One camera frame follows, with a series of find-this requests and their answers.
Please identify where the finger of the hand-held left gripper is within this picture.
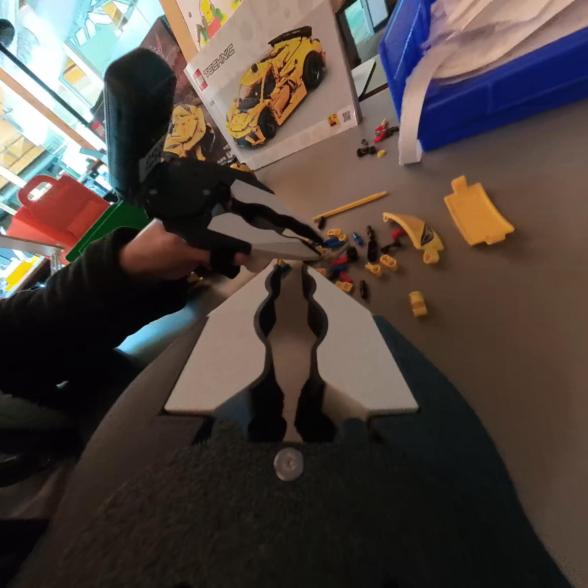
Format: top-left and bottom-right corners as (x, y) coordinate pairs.
(228, 178), (324, 243)
(206, 212), (326, 263)

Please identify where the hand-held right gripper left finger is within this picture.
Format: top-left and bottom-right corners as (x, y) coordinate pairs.
(164, 264), (281, 444)

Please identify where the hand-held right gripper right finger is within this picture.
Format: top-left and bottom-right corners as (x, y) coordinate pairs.
(301, 266), (420, 442)

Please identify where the pile of small toy pieces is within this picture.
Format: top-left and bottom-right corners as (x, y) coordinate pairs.
(314, 224), (407, 300)

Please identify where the person's left forearm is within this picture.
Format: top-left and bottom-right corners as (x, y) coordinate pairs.
(0, 227), (194, 400)

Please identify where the grey desk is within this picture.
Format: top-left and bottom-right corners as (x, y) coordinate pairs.
(184, 55), (588, 588)

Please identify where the person's left hand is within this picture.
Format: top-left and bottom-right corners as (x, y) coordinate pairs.
(119, 220), (251, 282)

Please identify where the green plastic bin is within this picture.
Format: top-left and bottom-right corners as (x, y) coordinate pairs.
(66, 201), (154, 263)

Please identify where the long yellow toy axle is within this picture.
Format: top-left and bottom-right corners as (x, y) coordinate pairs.
(311, 191), (388, 222)

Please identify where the cluster of red black pieces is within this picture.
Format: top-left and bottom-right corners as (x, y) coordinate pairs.
(356, 119), (401, 160)

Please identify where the red plastic bag holder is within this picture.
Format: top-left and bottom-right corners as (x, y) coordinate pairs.
(6, 174), (112, 251)

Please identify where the yellow toy fender piece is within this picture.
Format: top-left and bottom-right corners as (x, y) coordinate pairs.
(382, 211), (446, 266)

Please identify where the car instruction booklet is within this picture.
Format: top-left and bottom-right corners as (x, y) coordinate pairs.
(183, 0), (364, 172)

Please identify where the dark toy car box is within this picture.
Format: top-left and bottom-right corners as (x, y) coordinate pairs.
(89, 16), (258, 177)

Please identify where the yellow curved toy panel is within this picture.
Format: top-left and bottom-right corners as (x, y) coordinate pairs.
(443, 175), (515, 247)

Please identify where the blue plastic bin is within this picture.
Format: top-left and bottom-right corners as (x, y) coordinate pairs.
(378, 0), (588, 153)

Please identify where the stack of white paper bags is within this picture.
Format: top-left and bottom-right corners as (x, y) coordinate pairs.
(398, 0), (588, 167)

